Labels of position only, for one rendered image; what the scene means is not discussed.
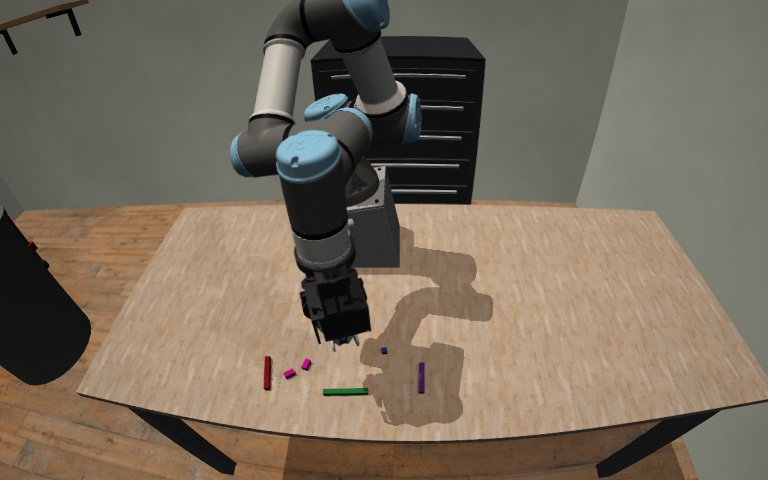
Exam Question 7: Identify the dark red rod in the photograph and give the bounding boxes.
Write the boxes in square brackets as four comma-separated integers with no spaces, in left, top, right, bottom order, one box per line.
[264,356,271,390]

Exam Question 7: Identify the green rod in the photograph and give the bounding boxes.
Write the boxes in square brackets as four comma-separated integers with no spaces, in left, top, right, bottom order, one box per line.
[323,388,369,396]

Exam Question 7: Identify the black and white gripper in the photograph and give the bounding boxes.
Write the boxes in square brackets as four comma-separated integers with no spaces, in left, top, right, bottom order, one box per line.
[294,236,371,352]

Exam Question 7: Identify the purple rod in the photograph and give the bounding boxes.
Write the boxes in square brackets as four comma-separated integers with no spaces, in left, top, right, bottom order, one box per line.
[419,363,425,394]

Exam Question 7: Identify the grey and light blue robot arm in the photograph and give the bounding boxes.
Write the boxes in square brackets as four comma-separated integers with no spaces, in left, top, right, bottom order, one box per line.
[230,0,422,268]

